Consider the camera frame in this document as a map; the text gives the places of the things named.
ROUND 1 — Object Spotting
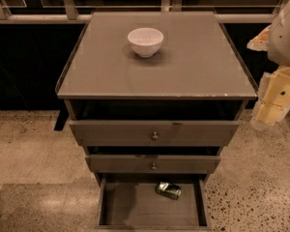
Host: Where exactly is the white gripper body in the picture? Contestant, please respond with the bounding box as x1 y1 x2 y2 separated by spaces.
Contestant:
267 0 290 67

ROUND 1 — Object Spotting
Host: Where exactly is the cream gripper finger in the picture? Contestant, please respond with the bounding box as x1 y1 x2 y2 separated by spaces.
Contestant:
246 26 270 51
253 66 290 125

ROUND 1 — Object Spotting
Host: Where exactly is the crushed green can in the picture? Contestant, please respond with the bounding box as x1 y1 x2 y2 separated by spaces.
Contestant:
155 182 182 200

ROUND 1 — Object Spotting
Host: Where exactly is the grey drawer cabinet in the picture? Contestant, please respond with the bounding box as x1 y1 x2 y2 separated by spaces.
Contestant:
54 10 260 232

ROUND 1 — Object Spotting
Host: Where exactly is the brass top drawer knob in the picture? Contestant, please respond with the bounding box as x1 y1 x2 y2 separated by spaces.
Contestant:
151 131 160 141

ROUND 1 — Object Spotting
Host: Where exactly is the middle grey drawer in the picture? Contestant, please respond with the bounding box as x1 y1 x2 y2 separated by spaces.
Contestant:
85 155 220 174

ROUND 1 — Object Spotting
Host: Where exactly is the top grey drawer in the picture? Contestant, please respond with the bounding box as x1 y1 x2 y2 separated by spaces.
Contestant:
70 120 239 147

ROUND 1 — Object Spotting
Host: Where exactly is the metal window railing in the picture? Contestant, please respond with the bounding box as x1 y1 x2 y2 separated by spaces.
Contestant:
0 0 289 23

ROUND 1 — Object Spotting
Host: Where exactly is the white ceramic bowl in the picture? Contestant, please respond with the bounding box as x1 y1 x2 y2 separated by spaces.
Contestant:
128 28 164 58

